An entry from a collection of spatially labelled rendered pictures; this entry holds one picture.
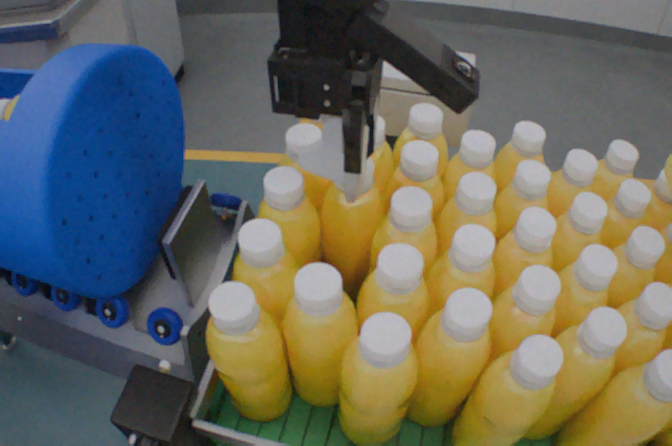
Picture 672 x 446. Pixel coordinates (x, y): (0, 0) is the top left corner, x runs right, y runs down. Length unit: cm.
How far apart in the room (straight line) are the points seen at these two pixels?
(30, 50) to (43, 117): 52
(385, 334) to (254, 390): 16
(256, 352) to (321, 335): 6
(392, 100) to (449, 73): 31
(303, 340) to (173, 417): 15
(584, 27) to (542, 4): 36
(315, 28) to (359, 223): 22
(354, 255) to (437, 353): 18
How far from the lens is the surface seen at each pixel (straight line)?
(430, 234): 50
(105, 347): 69
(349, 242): 55
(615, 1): 370
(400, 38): 37
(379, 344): 39
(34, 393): 183
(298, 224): 51
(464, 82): 39
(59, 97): 48
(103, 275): 56
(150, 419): 50
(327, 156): 44
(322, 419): 58
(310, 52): 40
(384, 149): 58
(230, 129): 243
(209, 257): 65
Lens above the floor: 145
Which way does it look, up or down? 45 degrees down
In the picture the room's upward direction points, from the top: straight up
